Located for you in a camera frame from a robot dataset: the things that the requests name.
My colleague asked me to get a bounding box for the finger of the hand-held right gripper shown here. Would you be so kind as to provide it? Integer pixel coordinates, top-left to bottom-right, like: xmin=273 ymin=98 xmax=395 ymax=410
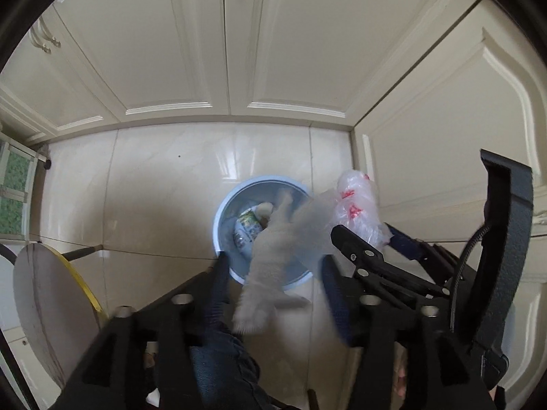
xmin=330 ymin=223 xmax=451 ymax=308
xmin=382 ymin=221 xmax=477 ymax=295

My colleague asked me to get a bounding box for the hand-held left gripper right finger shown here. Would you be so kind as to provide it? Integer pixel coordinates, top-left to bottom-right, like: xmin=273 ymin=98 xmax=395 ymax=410
xmin=318 ymin=254 xmax=498 ymax=410

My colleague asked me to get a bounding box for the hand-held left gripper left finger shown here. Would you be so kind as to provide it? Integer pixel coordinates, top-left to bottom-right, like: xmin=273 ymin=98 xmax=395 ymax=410
xmin=55 ymin=252 xmax=234 ymax=410

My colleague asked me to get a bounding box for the clear plastic bag red print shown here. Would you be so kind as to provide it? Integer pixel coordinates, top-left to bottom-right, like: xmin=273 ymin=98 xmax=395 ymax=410
xmin=333 ymin=168 xmax=391 ymax=250

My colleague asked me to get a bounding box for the green label wrapper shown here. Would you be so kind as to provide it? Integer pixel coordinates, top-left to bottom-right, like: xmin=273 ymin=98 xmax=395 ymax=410
xmin=233 ymin=208 xmax=262 ymax=249

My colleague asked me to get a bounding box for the blue plastic trash bin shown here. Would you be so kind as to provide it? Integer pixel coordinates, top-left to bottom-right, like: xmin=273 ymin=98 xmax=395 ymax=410
xmin=212 ymin=174 xmax=316 ymax=292

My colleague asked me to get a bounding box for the person's leg in jeans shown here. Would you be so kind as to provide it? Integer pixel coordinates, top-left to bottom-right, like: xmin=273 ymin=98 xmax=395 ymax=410
xmin=188 ymin=329 xmax=262 ymax=410

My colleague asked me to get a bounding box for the round marble-pattern table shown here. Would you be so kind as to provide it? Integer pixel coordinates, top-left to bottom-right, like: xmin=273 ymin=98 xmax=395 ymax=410
xmin=12 ymin=241 xmax=109 ymax=390

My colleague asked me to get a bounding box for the green frosted glass door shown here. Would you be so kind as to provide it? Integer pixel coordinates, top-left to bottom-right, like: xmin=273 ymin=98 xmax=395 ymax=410
xmin=0 ymin=132 xmax=50 ymax=240

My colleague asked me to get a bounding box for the braided gripper cable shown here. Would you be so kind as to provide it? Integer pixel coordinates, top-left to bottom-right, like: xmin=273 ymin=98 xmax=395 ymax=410
xmin=449 ymin=224 xmax=492 ymax=331

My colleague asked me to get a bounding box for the metal cabinet handle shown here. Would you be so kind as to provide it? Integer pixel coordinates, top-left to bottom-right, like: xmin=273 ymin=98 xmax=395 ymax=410
xmin=29 ymin=26 xmax=52 ymax=55
xmin=40 ymin=17 xmax=62 ymax=47

